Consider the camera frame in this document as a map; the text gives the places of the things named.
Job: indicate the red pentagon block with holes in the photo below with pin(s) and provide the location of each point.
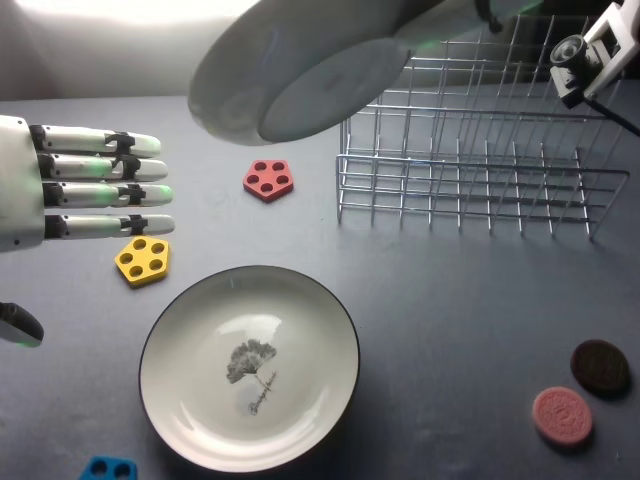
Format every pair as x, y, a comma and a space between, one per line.
267, 172

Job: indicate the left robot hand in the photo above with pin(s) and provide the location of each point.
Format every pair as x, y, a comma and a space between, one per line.
20, 190

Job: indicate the blue pentagon block with holes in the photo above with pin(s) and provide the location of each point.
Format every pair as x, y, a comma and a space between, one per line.
110, 462

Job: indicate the white plate with one leaf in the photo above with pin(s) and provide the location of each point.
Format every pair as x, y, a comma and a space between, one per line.
200, 400

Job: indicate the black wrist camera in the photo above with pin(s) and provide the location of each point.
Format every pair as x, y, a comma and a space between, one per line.
570, 60

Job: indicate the white plate with two leaves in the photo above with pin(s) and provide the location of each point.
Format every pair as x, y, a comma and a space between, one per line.
300, 90

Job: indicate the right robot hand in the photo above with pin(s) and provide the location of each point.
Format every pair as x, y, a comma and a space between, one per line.
445, 20

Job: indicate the yellow pentagon block with holes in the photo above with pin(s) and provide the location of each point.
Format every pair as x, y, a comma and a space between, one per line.
142, 260

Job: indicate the pink round cookie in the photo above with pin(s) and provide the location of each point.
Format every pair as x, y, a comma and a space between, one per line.
562, 415

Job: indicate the brown round cookie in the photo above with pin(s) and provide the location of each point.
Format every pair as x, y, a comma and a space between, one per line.
600, 367

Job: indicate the grey table cloth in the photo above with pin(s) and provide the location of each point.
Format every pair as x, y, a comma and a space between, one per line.
450, 310

